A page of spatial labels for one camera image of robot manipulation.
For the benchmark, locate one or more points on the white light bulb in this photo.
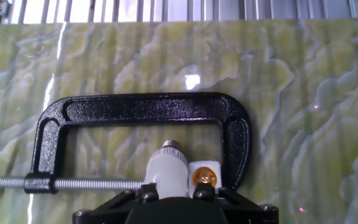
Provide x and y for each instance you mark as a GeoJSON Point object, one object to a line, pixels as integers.
{"type": "Point", "coordinates": [166, 174]}

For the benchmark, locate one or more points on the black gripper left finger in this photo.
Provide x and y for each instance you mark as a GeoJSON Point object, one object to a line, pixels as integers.
{"type": "Point", "coordinates": [135, 196]}

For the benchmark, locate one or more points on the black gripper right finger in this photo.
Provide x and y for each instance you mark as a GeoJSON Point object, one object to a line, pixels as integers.
{"type": "Point", "coordinates": [210, 193]}

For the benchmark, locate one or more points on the green marble pattern mat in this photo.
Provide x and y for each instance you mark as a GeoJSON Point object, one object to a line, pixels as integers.
{"type": "Point", "coordinates": [322, 124]}

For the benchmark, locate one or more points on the white lamp socket adapter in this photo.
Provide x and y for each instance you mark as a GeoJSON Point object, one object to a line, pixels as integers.
{"type": "Point", "coordinates": [194, 168]}

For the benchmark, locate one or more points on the black C-clamp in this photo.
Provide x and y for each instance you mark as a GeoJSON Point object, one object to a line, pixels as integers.
{"type": "Point", "coordinates": [135, 109]}

